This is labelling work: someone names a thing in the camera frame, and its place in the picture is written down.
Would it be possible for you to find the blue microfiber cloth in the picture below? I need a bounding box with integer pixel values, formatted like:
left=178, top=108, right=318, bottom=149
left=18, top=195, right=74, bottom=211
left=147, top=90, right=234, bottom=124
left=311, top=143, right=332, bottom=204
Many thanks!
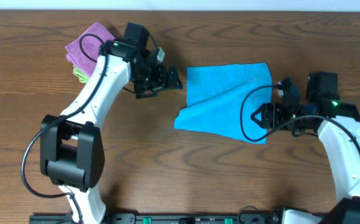
left=174, top=63, right=273, bottom=142

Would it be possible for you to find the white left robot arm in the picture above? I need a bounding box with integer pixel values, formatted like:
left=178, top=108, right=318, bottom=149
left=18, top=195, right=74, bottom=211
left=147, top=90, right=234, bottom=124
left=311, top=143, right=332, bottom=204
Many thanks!
left=40, top=23, right=183, bottom=223

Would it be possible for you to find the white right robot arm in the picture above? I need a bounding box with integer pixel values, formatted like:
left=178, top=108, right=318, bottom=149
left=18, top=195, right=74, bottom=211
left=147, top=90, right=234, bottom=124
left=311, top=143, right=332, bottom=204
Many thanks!
left=250, top=72, right=360, bottom=223

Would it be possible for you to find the green folded cloth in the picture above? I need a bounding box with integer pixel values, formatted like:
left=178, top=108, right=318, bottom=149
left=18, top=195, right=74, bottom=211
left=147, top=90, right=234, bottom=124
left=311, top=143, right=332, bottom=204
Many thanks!
left=72, top=65, right=89, bottom=83

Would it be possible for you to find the purple folded cloth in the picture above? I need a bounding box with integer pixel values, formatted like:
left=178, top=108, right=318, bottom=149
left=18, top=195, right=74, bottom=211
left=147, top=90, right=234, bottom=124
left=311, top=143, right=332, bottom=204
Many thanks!
left=65, top=22, right=115, bottom=77

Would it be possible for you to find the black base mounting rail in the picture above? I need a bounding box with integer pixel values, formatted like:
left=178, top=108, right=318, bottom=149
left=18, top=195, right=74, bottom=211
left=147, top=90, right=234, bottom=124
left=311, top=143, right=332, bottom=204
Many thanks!
left=29, top=206, right=290, bottom=224

